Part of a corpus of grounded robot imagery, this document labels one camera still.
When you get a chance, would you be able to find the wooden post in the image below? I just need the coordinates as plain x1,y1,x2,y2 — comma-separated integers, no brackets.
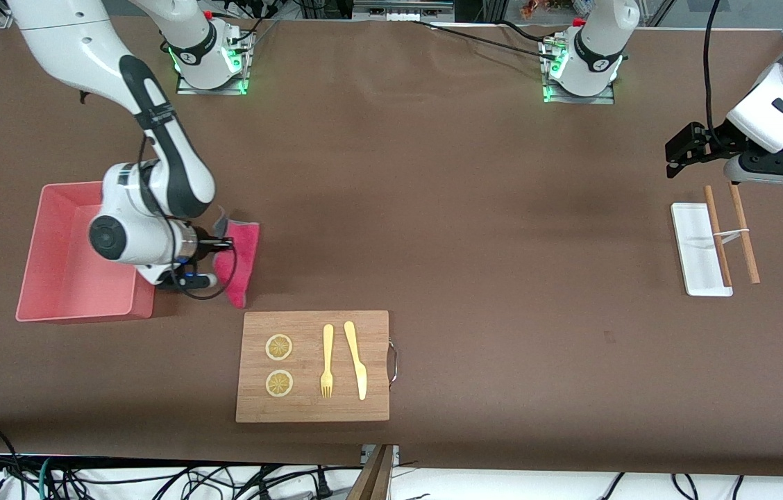
346,444,396,500

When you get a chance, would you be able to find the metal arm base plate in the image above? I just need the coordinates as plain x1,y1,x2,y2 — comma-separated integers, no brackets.
176,26,251,97
542,38,616,106

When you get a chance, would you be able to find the yellow plastic knife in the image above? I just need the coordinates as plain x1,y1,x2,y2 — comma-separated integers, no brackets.
344,321,368,401

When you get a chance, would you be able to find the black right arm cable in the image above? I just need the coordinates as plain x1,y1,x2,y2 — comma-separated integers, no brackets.
137,132,234,301

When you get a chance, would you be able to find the yellow plastic fork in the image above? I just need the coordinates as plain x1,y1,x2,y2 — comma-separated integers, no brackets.
320,324,335,399

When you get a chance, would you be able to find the pink and grey cloth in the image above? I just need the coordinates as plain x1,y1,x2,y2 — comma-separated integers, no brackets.
211,214,261,309

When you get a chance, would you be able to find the white rectangular tray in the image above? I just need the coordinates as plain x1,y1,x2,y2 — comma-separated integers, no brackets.
671,202,734,298

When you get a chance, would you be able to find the grey network switch box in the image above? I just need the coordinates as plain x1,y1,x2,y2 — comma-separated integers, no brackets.
353,0,456,23

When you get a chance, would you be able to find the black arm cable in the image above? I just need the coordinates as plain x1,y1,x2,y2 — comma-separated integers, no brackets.
137,132,234,301
703,0,724,137

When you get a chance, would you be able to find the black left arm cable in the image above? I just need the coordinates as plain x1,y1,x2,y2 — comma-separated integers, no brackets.
703,0,724,137

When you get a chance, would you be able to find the brown wooden stick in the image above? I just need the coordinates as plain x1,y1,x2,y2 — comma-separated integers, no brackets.
729,181,761,285
703,185,734,288

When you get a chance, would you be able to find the lemon slice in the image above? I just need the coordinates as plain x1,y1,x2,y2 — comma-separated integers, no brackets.
265,370,294,399
265,334,294,362

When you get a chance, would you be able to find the black cable on table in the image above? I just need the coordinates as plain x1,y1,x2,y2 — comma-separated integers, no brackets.
411,19,567,60

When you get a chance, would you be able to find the wooden cutting board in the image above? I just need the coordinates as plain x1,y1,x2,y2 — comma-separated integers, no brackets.
235,310,400,424

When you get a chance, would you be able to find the pink plastic bin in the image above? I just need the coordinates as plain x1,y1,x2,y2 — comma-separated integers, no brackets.
15,181,157,324

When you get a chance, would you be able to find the small metal bracket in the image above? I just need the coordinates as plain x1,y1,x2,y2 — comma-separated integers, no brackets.
361,444,401,466

